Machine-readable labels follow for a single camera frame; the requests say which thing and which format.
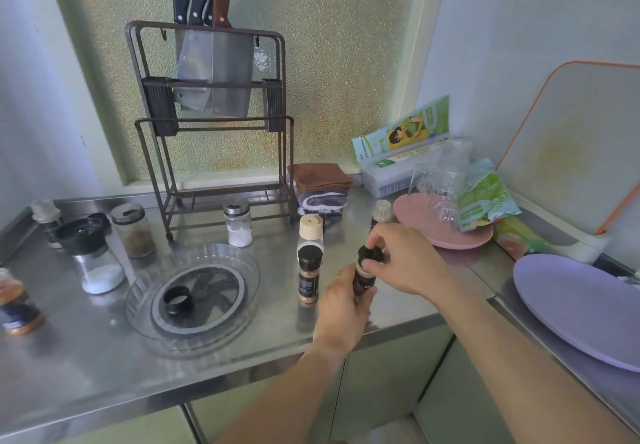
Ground person's left hand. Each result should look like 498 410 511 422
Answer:
312 263 379 357

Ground person's right hand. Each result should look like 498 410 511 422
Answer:
360 222 452 300

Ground dark spice bottle black cap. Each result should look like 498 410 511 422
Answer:
352 245 385 305

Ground person's right forearm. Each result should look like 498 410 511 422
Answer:
425 279 628 444

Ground person's left forearm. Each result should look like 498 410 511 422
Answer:
214 342 352 444

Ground spice bottle clear cap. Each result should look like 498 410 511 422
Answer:
369 199 392 232

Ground brown spice bottle black cap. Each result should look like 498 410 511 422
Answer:
296 244 324 305

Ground pink plate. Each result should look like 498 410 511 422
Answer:
393 192 495 251

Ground spice bottle beige cap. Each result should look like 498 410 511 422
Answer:
298 214 325 259

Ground pale green cabinet doors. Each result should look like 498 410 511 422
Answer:
50 323 628 444

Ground clear plastic storage box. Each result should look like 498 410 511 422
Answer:
359 137 474 199

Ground clear glass cup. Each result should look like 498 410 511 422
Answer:
407 160 472 225

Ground folded brown cloth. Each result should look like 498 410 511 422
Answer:
292 162 353 193

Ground green snack packet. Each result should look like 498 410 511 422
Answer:
455 158 522 233

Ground green and white wrap box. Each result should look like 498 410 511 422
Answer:
352 95 451 162

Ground glass salt shaker silver lid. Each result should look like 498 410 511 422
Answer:
222 202 254 248

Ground green and red packet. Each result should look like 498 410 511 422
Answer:
494 216 552 260

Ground white cutting board stand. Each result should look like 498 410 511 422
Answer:
509 193 612 265

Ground purple plate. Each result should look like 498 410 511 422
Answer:
513 253 640 374

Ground frosted glass window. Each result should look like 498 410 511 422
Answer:
44 0 442 187

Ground clear round turntable tray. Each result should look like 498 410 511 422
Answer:
124 243 261 358

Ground white cutting board orange edge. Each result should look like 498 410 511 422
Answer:
494 60 640 236

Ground glass jar brown spice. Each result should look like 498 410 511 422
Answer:
109 202 156 260

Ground dark brown metal knife rack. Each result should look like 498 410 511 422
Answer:
124 20 297 242

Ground salt grinder black top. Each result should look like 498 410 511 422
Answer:
53 212 127 295

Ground small clear glass bottle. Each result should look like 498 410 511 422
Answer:
30 199 64 250

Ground orange and dark sauce jar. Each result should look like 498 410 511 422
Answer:
0 267 46 337

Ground black ring cap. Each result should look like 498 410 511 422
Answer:
163 285 193 316

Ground brown handled steel cleaver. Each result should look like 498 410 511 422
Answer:
174 0 255 118

